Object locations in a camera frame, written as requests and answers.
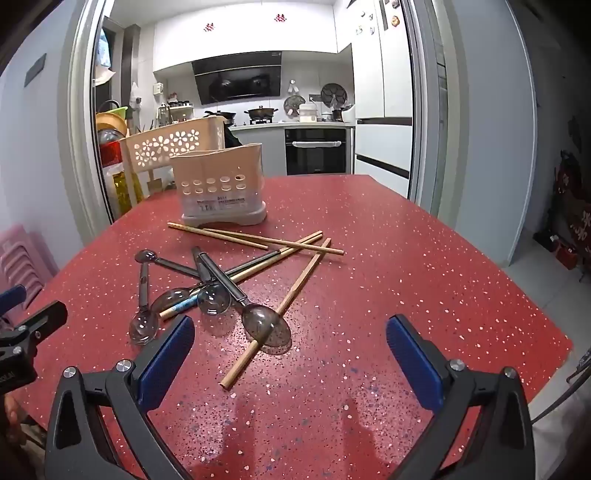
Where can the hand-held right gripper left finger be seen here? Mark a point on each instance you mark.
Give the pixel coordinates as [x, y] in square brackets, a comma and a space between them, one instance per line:
[168, 360]

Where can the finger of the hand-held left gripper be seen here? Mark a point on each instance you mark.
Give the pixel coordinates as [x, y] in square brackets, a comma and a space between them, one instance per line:
[11, 297]
[44, 318]

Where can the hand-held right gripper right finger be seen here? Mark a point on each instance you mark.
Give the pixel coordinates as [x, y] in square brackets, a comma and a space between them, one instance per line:
[413, 364]

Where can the blue wooden chopstick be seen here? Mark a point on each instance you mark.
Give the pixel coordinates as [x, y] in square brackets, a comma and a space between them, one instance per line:
[178, 308]

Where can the beige plastic utensil holder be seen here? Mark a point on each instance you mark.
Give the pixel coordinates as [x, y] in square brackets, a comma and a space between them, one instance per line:
[217, 166]

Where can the pink plastic stool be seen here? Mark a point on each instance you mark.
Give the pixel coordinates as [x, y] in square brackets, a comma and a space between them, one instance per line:
[23, 263]

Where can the yellow oil bottle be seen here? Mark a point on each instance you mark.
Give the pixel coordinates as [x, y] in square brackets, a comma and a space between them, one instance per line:
[122, 189]

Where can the orange plastic basin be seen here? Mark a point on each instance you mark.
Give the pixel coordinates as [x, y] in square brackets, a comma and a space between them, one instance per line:
[108, 124]

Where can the beige floral cutout basket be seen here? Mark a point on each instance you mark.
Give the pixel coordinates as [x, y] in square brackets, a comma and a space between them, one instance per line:
[157, 145]

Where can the green plastic basin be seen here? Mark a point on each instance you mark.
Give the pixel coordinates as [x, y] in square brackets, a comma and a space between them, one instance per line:
[113, 113]

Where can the black built-in oven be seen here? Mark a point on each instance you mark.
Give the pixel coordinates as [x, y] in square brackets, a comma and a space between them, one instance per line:
[314, 157]

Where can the black plastic bag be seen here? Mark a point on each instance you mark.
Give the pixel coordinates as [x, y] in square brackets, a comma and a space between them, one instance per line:
[232, 138]

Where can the black wok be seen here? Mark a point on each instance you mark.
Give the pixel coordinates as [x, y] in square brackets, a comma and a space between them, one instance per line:
[221, 114]

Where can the black cooking pot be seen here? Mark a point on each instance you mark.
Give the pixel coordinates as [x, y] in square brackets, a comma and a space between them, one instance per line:
[261, 112]

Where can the dark round steamer rack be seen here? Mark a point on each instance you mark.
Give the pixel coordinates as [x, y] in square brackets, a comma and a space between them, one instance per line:
[333, 93]

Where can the round metal steamer rack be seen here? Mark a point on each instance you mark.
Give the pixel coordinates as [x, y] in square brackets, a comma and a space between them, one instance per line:
[292, 102]

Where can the black range hood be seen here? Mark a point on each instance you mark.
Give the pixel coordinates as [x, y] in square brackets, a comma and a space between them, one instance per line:
[235, 78]

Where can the white refrigerator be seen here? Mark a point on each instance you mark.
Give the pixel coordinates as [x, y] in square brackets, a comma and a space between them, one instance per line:
[369, 69]

